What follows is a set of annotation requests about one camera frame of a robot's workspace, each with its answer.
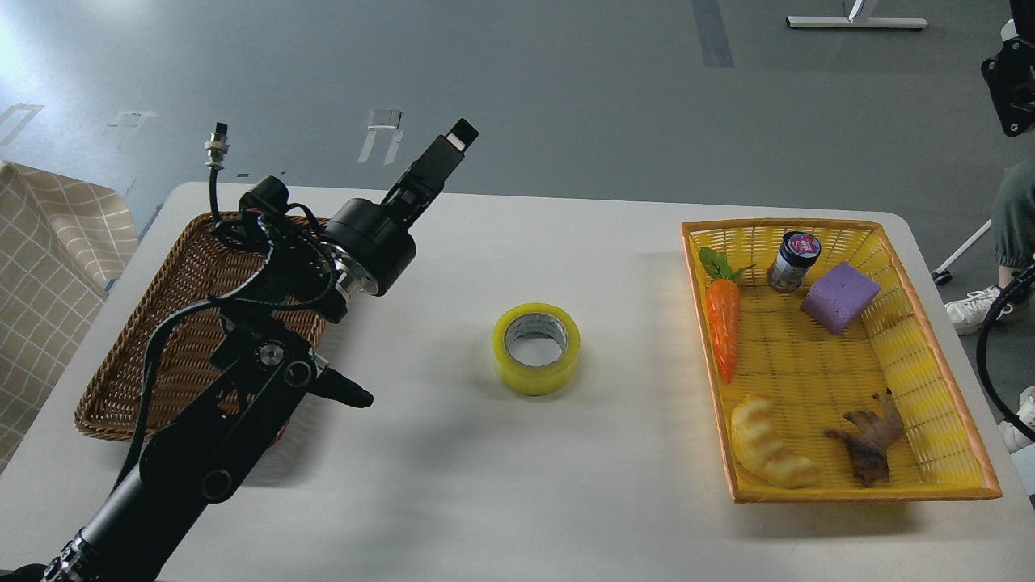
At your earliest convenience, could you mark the brown toy animal figure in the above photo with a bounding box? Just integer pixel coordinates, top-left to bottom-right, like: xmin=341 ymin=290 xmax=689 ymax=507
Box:
xmin=823 ymin=388 xmax=906 ymax=487

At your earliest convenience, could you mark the small dark-lidded jar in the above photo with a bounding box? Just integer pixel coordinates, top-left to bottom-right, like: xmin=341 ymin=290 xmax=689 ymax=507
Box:
xmin=767 ymin=230 xmax=823 ymax=293

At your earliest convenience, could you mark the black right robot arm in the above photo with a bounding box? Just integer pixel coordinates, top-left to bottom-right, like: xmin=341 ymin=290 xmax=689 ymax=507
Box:
xmin=976 ymin=1 xmax=1033 ymax=447

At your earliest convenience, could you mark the yellow plastic basket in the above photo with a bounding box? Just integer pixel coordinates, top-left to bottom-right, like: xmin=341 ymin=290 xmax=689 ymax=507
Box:
xmin=681 ymin=217 xmax=1001 ymax=504

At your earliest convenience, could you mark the orange toy carrot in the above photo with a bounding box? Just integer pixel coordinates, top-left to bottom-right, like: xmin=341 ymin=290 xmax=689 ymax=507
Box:
xmin=698 ymin=248 xmax=755 ymax=383

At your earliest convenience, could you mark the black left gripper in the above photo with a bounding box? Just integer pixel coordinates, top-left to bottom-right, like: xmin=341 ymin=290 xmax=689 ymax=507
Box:
xmin=323 ymin=118 xmax=479 ymax=296

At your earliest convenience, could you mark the brown wicker basket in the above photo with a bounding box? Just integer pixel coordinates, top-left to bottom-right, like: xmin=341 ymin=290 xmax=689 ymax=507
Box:
xmin=73 ymin=212 xmax=332 ymax=444

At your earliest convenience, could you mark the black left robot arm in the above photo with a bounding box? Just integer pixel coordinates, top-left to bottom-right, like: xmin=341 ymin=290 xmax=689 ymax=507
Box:
xmin=2 ymin=119 xmax=479 ymax=581

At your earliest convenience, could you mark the white metal stand base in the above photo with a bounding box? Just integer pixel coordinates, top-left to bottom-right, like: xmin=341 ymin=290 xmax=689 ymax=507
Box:
xmin=786 ymin=1 xmax=929 ymax=31

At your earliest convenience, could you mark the white sneaker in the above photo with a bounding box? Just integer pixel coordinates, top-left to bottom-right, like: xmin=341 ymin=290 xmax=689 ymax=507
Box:
xmin=945 ymin=286 xmax=1032 ymax=334

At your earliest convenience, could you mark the seated person leg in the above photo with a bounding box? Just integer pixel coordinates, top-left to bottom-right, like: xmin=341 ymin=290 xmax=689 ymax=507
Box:
xmin=990 ymin=159 xmax=1034 ymax=269

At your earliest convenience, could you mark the beige checkered cloth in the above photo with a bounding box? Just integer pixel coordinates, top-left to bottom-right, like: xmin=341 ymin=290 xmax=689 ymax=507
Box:
xmin=1 ymin=161 xmax=139 ymax=468

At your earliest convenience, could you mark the purple foam block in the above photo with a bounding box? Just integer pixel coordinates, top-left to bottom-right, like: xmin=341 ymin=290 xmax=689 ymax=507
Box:
xmin=800 ymin=262 xmax=882 ymax=334

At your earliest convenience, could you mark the toy croissant bread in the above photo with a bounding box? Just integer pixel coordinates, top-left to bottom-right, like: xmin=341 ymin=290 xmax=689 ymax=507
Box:
xmin=729 ymin=394 xmax=821 ymax=489

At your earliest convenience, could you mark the yellow tape roll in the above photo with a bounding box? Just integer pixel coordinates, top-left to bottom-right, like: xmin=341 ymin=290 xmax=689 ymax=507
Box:
xmin=492 ymin=302 xmax=581 ymax=397

